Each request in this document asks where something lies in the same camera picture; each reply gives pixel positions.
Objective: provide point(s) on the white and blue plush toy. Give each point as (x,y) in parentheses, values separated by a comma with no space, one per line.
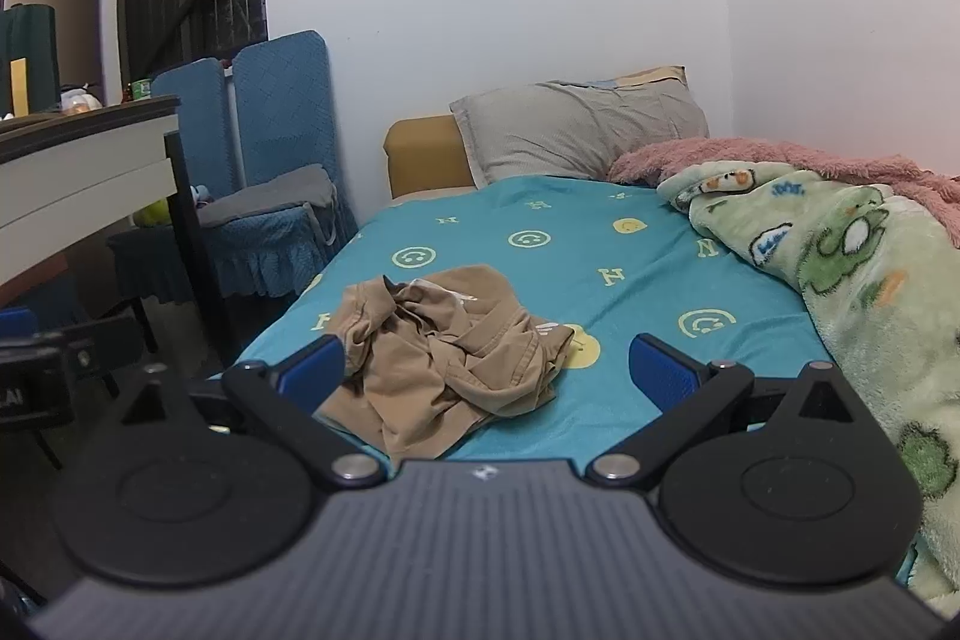
(200,194)

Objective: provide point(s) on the blue covered chair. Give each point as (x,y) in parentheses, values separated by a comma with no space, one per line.
(289,108)
(191,115)

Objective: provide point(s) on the dark green bag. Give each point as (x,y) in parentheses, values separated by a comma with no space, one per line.
(30,40)

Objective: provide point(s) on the khaki pants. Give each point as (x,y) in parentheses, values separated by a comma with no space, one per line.
(442,355)

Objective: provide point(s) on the teal smiley print bed sheet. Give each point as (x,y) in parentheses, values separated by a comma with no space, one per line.
(570,250)

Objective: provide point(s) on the white desk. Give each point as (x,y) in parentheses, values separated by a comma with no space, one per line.
(82,168)

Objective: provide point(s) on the yellow-green plush toy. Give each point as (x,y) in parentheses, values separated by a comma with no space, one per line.
(152,212)

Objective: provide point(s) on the yellow carton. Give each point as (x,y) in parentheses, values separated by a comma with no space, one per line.
(19,85)

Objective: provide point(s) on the grey seat cushion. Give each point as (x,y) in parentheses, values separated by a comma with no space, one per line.
(262,194)

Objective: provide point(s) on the cardboard box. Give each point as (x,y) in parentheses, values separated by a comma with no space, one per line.
(56,3)

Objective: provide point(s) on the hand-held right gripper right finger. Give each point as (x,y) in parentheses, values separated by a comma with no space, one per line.
(664,374)

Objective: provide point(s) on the green cartoon frog blanket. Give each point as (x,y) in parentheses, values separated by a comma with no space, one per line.
(870,280)

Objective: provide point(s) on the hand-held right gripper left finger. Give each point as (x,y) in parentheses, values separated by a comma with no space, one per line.
(315,368)

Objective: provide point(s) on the tan bed headboard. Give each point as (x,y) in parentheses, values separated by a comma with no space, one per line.
(424,156)

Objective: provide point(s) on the pink fluffy blanket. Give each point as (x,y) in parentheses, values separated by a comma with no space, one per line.
(787,156)

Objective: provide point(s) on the tan pillow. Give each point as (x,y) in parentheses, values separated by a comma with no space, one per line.
(652,76)

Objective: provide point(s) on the grey pillow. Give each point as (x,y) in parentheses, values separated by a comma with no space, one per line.
(577,130)

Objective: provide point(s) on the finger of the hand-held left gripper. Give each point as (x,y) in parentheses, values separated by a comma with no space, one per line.
(105,344)

